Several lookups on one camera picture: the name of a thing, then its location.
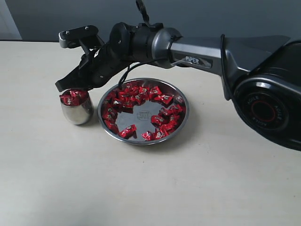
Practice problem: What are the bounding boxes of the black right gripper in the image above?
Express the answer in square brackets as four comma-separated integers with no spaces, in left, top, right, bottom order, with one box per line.
[55,43,132,92]

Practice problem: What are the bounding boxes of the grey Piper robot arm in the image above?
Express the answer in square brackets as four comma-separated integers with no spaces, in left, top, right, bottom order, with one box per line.
[55,23,301,151]

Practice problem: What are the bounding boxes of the red candies inside cup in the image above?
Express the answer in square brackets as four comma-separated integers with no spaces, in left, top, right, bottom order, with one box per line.
[59,89,89,106]

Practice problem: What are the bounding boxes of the stainless steel cup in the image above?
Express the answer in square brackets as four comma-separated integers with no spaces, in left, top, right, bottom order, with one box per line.
[60,95,94,125]

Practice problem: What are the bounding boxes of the pile of red wrapped candies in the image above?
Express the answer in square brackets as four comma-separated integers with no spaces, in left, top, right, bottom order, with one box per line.
[102,84,184,141]

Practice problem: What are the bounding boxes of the stainless steel plate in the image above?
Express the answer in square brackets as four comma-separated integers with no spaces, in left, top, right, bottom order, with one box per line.
[97,78,190,145]

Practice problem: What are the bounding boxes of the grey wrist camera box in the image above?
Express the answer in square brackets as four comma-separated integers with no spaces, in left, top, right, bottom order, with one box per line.
[58,25,98,48]

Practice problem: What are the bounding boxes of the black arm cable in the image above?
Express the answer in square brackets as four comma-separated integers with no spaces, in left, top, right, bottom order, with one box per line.
[117,0,236,99]

